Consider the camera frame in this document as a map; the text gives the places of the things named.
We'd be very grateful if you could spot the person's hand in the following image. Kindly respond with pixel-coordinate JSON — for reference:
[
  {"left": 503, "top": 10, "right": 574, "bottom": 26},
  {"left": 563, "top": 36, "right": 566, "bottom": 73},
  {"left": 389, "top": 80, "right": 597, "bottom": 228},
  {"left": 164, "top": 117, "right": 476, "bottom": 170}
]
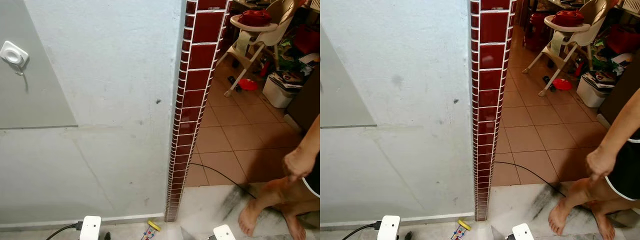
[
  {"left": 282, "top": 147, "right": 316, "bottom": 182},
  {"left": 585, "top": 147, "right": 619, "bottom": 182}
]

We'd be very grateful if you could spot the colourful plastic toy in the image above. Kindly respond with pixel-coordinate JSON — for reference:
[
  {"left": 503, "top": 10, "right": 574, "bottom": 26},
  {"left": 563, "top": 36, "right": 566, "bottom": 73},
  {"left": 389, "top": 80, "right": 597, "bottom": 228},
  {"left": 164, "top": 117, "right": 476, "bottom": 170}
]
[
  {"left": 141, "top": 220, "right": 162, "bottom": 240},
  {"left": 451, "top": 220, "right": 472, "bottom": 240}
]

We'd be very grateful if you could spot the black shorts white trim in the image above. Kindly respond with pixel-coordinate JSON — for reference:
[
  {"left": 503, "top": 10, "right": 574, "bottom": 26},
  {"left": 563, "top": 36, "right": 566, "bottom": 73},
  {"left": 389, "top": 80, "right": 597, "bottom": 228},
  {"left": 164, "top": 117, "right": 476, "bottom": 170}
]
[
  {"left": 604, "top": 127, "right": 640, "bottom": 201},
  {"left": 301, "top": 152, "right": 321, "bottom": 199}
]

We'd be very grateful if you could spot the person's bare leg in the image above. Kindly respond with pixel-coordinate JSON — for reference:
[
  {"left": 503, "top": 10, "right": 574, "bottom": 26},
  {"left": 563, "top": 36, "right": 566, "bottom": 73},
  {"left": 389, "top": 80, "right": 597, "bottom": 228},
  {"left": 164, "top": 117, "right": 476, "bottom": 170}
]
[
  {"left": 238, "top": 175, "right": 313, "bottom": 237},
  {"left": 582, "top": 197, "right": 640, "bottom": 240},
  {"left": 272, "top": 197, "right": 321, "bottom": 240},
  {"left": 548, "top": 176, "right": 621, "bottom": 237}
]

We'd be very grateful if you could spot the dark brown cabinet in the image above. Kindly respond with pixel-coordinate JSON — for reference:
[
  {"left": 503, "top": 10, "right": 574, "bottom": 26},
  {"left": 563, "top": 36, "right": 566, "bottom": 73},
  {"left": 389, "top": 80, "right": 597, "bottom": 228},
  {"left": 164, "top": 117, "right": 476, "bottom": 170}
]
[
  {"left": 284, "top": 65, "right": 321, "bottom": 134},
  {"left": 597, "top": 59, "right": 640, "bottom": 129}
]

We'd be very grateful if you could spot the white storage bin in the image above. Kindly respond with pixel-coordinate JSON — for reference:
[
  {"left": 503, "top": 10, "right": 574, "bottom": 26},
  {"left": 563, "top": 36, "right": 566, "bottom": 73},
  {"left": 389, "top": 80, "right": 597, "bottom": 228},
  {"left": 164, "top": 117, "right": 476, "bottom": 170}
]
[
  {"left": 262, "top": 71, "right": 304, "bottom": 109},
  {"left": 576, "top": 70, "right": 617, "bottom": 109}
]

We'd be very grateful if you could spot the green plastic packaging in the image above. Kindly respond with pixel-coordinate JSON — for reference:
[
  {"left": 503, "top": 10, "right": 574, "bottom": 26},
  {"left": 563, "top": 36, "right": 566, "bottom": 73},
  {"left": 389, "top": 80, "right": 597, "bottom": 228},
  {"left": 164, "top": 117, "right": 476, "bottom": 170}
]
[
  {"left": 276, "top": 39, "right": 302, "bottom": 72},
  {"left": 591, "top": 39, "right": 617, "bottom": 72}
]

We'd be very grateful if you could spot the large red bag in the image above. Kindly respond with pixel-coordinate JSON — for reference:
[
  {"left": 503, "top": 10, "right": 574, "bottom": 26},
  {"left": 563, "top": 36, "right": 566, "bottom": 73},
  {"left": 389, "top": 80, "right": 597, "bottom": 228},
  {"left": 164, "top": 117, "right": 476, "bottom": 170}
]
[
  {"left": 292, "top": 24, "right": 321, "bottom": 56},
  {"left": 606, "top": 24, "right": 640, "bottom": 56}
]

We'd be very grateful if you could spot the red plastic stool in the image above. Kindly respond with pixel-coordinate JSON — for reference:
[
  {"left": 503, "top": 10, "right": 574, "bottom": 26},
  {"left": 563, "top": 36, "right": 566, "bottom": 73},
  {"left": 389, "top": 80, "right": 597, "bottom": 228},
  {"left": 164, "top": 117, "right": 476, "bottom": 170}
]
[{"left": 525, "top": 12, "right": 552, "bottom": 52}]

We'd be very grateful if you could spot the beige high chair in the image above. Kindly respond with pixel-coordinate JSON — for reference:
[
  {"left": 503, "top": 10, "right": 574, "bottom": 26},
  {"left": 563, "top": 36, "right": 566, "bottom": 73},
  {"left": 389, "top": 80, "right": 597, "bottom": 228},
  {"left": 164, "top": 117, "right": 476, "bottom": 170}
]
[
  {"left": 522, "top": 0, "right": 619, "bottom": 98},
  {"left": 217, "top": 0, "right": 302, "bottom": 98}
]

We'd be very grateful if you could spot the small red bag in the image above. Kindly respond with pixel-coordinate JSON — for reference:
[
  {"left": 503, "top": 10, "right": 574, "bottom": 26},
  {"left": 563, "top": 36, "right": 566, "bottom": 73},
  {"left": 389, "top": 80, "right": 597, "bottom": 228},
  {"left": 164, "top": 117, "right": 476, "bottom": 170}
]
[
  {"left": 237, "top": 9, "right": 273, "bottom": 27},
  {"left": 551, "top": 10, "right": 585, "bottom": 28}
]

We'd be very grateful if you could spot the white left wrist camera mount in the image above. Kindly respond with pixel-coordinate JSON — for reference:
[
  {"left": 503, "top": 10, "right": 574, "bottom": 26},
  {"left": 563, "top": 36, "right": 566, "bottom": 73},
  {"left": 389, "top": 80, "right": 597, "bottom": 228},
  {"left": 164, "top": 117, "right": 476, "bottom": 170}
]
[
  {"left": 80, "top": 216, "right": 102, "bottom": 240},
  {"left": 377, "top": 215, "right": 401, "bottom": 240}
]

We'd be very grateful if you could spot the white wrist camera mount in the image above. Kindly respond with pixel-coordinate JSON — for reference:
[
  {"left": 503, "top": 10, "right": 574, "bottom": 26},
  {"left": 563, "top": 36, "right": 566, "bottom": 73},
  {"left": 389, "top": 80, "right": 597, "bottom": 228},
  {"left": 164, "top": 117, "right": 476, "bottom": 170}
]
[
  {"left": 510, "top": 223, "right": 535, "bottom": 240},
  {"left": 212, "top": 224, "right": 237, "bottom": 240},
  {"left": 377, "top": 215, "right": 401, "bottom": 240},
  {"left": 80, "top": 216, "right": 102, "bottom": 240}
]

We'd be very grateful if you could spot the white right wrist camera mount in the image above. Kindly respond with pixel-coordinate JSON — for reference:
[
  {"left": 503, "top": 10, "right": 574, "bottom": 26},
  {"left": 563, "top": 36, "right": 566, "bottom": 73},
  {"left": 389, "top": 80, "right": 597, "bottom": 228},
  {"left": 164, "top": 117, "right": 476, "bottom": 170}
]
[
  {"left": 510, "top": 223, "right": 535, "bottom": 240},
  {"left": 212, "top": 224, "right": 237, "bottom": 240}
]

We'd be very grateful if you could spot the thin black floor cable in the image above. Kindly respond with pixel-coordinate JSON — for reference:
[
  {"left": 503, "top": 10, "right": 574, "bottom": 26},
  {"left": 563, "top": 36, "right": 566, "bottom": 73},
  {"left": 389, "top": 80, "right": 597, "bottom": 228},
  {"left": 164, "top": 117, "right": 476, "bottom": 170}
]
[
  {"left": 190, "top": 162, "right": 257, "bottom": 199},
  {"left": 495, "top": 161, "right": 567, "bottom": 197}
]

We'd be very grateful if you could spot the grey wall board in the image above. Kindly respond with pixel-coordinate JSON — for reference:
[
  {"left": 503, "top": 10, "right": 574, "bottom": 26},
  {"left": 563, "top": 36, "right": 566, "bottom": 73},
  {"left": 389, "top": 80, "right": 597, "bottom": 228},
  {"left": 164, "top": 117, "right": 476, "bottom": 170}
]
[
  {"left": 0, "top": 0, "right": 79, "bottom": 130},
  {"left": 320, "top": 27, "right": 379, "bottom": 129}
]

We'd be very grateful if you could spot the red tiled wall pillar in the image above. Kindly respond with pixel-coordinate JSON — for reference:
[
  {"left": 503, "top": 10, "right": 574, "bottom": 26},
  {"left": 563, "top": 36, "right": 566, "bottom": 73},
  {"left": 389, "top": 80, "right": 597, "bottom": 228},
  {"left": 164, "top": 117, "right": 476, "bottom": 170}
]
[
  {"left": 470, "top": 0, "right": 519, "bottom": 222},
  {"left": 164, "top": 0, "right": 234, "bottom": 223}
]

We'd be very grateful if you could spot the white square wall hook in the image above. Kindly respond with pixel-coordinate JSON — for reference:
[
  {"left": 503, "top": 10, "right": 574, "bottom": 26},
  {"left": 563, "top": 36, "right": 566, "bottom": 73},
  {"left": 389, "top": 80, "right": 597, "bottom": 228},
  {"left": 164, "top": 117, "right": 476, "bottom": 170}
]
[{"left": 0, "top": 40, "right": 29, "bottom": 76}]

